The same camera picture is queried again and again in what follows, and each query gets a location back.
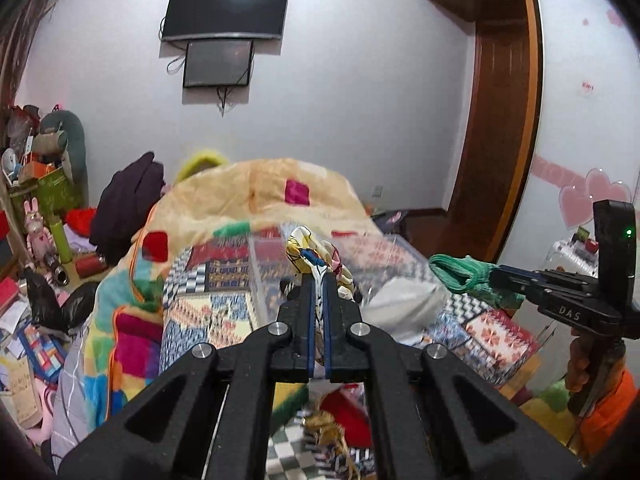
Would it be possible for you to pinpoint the green knit cloth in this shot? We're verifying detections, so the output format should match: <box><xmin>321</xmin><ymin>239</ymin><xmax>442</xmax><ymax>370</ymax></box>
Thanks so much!
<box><xmin>428</xmin><ymin>254</ymin><xmax>525</xmax><ymax>311</ymax></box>

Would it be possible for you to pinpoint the red velvet pouch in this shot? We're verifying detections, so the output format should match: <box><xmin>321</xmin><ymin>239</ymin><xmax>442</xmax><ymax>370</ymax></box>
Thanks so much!
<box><xmin>320</xmin><ymin>382</ymin><xmax>372</xmax><ymax>448</ymax></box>

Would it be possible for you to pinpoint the clear plastic storage box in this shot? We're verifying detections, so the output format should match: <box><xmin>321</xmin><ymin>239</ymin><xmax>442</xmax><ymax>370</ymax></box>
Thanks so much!
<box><xmin>246</xmin><ymin>231</ymin><xmax>452</xmax><ymax>346</ymax></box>

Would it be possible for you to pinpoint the floral silk scarf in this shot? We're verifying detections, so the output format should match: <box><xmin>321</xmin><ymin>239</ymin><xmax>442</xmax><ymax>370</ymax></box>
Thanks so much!
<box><xmin>285</xmin><ymin>226</ymin><xmax>355</xmax><ymax>300</ymax></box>

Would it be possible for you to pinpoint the person's right hand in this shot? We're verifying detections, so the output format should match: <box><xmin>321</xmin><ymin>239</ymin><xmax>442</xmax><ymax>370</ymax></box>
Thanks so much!
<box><xmin>565</xmin><ymin>328</ymin><xmax>626</xmax><ymax>400</ymax></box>

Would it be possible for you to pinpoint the checkered pouch with gold tie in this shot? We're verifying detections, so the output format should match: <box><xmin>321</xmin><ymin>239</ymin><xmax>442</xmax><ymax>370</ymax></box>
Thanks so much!
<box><xmin>264</xmin><ymin>408</ymin><xmax>359</xmax><ymax>480</ymax></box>

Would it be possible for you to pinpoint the brown wooden door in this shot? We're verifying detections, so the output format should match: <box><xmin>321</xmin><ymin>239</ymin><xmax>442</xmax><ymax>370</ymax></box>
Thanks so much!
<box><xmin>437</xmin><ymin>18</ymin><xmax>533</xmax><ymax>262</ymax></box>

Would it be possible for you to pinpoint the patchwork patterned tablecloth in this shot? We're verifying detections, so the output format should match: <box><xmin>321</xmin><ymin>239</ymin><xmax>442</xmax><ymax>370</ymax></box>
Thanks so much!
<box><xmin>159</xmin><ymin>231</ymin><xmax>542</xmax><ymax>480</ymax></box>

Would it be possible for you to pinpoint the beige fleece blanket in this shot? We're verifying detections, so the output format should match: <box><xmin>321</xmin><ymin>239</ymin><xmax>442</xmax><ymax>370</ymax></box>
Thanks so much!
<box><xmin>84</xmin><ymin>158</ymin><xmax>380</xmax><ymax>431</ymax></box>

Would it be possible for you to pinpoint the green cylinder bottle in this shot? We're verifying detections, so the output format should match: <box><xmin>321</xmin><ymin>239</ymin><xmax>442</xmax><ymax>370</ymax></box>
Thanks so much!
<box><xmin>50</xmin><ymin>217</ymin><xmax>73</xmax><ymax>263</ymax></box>

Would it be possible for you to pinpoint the dark purple clothing pile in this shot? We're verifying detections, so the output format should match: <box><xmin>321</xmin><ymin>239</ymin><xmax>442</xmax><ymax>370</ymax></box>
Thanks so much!
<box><xmin>89</xmin><ymin>152</ymin><xmax>165</xmax><ymax>266</ymax></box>

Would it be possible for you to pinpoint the pink bunny toy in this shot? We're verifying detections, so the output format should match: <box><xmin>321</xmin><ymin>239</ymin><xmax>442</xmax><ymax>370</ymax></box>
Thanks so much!
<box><xmin>23</xmin><ymin>197</ymin><xmax>56</xmax><ymax>263</ymax></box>

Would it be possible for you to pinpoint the yellow green chair back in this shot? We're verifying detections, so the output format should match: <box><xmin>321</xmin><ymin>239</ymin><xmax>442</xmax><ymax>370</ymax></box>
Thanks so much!
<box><xmin>174</xmin><ymin>148</ymin><xmax>228</xmax><ymax>184</ymax></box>

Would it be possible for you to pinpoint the green gift box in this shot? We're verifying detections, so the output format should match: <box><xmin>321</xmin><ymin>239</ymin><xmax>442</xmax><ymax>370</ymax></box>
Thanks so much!
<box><xmin>9</xmin><ymin>168</ymin><xmax>85</xmax><ymax>224</ymax></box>

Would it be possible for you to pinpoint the grey plush toy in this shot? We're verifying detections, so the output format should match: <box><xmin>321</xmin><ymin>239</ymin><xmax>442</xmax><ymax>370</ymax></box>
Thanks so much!
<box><xmin>32</xmin><ymin>110</ymin><xmax>89</xmax><ymax>202</ymax></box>

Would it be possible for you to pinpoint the small black wall monitor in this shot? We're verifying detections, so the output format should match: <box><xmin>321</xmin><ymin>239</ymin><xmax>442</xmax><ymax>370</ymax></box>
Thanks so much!
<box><xmin>183</xmin><ymin>39</ymin><xmax>254</xmax><ymax>89</ymax></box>

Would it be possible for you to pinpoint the large black wall television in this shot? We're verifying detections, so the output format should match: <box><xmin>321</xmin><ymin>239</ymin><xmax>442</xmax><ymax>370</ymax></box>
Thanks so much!
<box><xmin>162</xmin><ymin>0</ymin><xmax>288</xmax><ymax>42</ymax></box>

